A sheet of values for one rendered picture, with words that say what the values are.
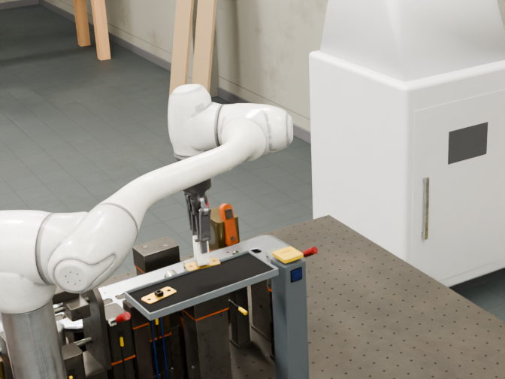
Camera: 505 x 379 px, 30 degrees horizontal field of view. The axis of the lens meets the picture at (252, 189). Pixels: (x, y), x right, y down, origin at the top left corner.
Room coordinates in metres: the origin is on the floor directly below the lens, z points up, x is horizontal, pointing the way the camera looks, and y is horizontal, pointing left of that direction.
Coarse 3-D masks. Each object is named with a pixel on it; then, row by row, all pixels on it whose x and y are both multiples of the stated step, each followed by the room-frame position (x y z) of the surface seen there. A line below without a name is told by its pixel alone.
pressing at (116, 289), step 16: (256, 240) 2.64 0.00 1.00; (272, 240) 2.63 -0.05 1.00; (224, 256) 2.54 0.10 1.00; (160, 272) 2.46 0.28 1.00; (112, 288) 2.37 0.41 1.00; (128, 288) 2.37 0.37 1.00; (0, 320) 2.23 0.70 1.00; (64, 320) 2.21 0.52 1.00; (80, 320) 2.20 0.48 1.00; (0, 352) 2.07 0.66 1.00
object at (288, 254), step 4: (284, 248) 2.25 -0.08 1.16; (288, 248) 2.25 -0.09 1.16; (292, 248) 2.24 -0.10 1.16; (276, 252) 2.23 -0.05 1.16; (280, 252) 2.23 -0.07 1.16; (284, 252) 2.22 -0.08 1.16; (288, 252) 2.22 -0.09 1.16; (292, 252) 2.22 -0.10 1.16; (296, 252) 2.22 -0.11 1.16; (300, 252) 2.22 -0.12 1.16; (276, 256) 2.21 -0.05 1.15; (280, 256) 2.20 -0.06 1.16; (284, 256) 2.20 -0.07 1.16; (288, 256) 2.20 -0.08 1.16; (292, 256) 2.20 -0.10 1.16; (296, 256) 2.20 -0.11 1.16; (300, 256) 2.21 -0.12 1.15; (280, 260) 2.20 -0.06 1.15; (284, 260) 2.18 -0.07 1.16; (288, 260) 2.19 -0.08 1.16; (292, 260) 2.19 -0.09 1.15
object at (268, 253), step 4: (276, 248) 2.45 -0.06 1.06; (280, 248) 2.45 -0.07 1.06; (268, 252) 2.43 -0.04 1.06; (272, 252) 2.43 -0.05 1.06; (268, 256) 2.42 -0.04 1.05; (272, 256) 2.41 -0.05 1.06; (268, 260) 2.42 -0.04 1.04; (268, 280) 2.43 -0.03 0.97; (268, 284) 2.42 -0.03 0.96; (268, 288) 2.43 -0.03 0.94; (272, 304) 2.43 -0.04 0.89; (272, 308) 2.43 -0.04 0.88; (272, 312) 2.43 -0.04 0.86; (272, 316) 2.43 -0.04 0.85; (272, 320) 2.43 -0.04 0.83; (272, 324) 2.42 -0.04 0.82; (272, 328) 2.42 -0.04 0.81; (272, 332) 2.43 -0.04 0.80; (272, 336) 2.43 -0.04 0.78; (272, 340) 2.43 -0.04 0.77; (272, 344) 2.43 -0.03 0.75; (272, 348) 2.43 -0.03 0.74; (272, 352) 2.43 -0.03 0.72; (272, 356) 2.42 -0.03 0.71
